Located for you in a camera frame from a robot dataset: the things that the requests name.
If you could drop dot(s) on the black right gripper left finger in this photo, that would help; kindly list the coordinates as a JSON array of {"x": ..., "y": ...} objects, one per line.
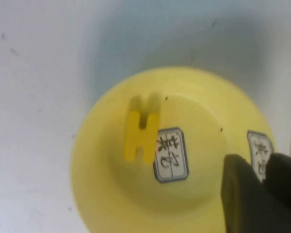
[{"x": 247, "y": 206}]

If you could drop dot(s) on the yellow equals sign piece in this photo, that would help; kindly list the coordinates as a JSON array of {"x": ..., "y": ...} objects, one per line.
[{"x": 132, "y": 136}]

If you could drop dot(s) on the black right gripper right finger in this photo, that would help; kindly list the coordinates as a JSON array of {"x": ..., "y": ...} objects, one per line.
[{"x": 286, "y": 177}]

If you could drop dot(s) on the yellow plastic bowl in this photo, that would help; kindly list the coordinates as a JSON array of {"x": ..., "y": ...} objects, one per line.
[{"x": 203, "y": 109}]

